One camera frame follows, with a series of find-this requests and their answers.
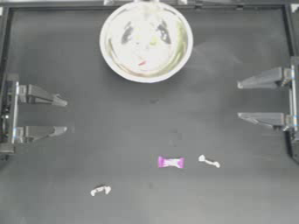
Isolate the white twisted wrapper candy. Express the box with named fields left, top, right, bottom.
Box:
left=89, top=184, right=112, bottom=197
left=197, top=154, right=221, bottom=169

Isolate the purple candy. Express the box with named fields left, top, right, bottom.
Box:
left=156, top=155, right=185, bottom=170

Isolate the green candy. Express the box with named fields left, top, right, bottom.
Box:
left=148, top=36, right=161, bottom=47

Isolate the steel bowl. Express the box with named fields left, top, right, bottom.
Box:
left=99, top=0, right=195, bottom=84

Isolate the black table frame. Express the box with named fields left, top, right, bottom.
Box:
left=0, top=0, right=299, bottom=75

